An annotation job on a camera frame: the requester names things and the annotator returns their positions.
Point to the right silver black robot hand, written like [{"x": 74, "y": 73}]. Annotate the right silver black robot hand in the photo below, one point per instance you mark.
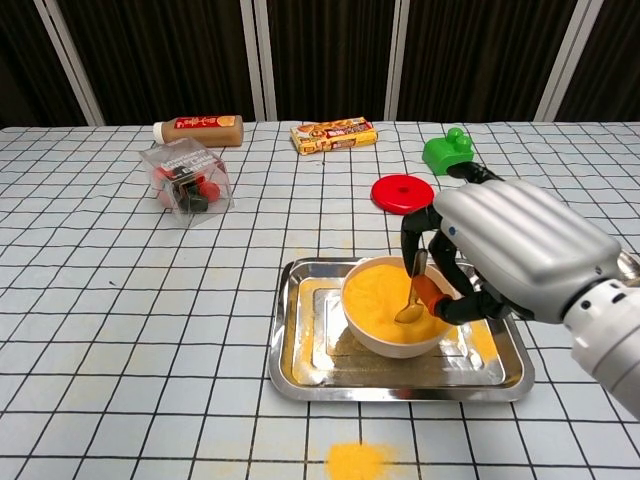
[{"x": 525, "y": 240}]

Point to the metal spoon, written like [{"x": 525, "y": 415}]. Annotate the metal spoon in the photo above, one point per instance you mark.
[{"x": 407, "y": 315}]

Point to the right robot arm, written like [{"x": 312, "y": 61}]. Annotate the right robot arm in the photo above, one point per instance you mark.
[{"x": 610, "y": 340}]

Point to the white bowl of yellow powder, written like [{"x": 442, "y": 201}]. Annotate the white bowl of yellow powder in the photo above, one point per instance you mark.
[{"x": 380, "y": 330}]

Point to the rectangular steel tray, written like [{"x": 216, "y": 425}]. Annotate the rectangular steel tray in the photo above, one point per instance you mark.
[{"x": 390, "y": 380}]

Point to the white grid-patterned tablecloth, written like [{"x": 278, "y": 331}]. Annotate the white grid-patterned tablecloth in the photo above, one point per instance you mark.
[{"x": 100, "y": 300}]

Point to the green toy building block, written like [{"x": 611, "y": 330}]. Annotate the green toy building block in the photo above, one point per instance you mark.
[{"x": 440, "y": 155}]

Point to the red plastic disc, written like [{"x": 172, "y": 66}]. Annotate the red plastic disc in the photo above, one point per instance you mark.
[{"x": 400, "y": 195}]

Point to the yellow curry box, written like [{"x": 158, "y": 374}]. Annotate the yellow curry box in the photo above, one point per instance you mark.
[{"x": 332, "y": 136}]

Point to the spilled yellow powder heap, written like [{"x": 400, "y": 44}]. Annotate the spilled yellow powder heap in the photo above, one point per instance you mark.
[{"x": 355, "y": 462}]

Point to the brown drink bottle red label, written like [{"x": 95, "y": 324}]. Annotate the brown drink bottle red label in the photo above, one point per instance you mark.
[{"x": 200, "y": 131}]

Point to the clear box of coffee capsules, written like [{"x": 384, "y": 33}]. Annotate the clear box of coffee capsules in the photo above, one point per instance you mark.
[{"x": 185, "y": 185}]

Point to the dark folding screen white frame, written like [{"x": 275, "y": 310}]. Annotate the dark folding screen white frame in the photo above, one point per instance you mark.
[{"x": 165, "y": 60}]

